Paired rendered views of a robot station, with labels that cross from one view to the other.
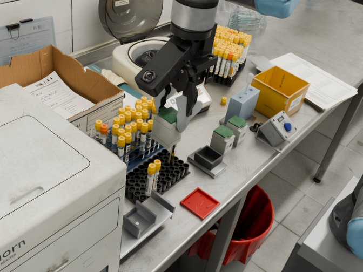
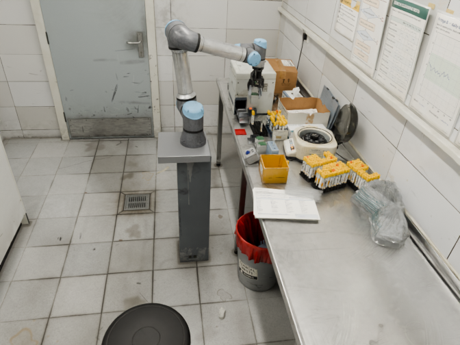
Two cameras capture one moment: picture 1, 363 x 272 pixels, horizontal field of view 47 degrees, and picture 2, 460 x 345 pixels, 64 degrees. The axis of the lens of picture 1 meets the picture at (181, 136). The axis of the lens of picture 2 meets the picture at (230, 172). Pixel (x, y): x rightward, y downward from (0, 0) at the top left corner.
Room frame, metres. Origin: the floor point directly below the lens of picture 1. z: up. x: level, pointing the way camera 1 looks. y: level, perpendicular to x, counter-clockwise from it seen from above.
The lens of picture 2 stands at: (2.15, -1.56, 2.01)
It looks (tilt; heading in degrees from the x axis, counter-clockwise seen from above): 35 degrees down; 137
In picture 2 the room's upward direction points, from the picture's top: 4 degrees clockwise
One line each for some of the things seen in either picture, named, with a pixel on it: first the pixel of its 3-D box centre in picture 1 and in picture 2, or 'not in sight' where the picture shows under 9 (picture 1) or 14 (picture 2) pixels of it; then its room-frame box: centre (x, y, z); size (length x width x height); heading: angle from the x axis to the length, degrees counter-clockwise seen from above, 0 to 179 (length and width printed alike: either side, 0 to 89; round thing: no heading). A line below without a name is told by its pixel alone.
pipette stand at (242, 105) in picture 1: (241, 108); (272, 152); (1.00, -0.16, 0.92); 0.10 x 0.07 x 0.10; 149
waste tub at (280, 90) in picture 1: (276, 94); (273, 168); (1.12, -0.27, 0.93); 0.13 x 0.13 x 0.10; 54
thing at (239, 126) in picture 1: (235, 131); (261, 148); (0.91, -0.14, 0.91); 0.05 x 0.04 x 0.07; 57
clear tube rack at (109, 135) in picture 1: (134, 141); (276, 127); (0.79, 0.11, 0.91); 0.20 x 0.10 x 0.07; 147
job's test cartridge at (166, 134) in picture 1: (167, 127); (254, 98); (0.65, 0.03, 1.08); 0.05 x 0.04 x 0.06; 54
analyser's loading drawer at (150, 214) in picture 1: (129, 228); (241, 112); (0.51, 0.07, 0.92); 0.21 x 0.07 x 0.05; 147
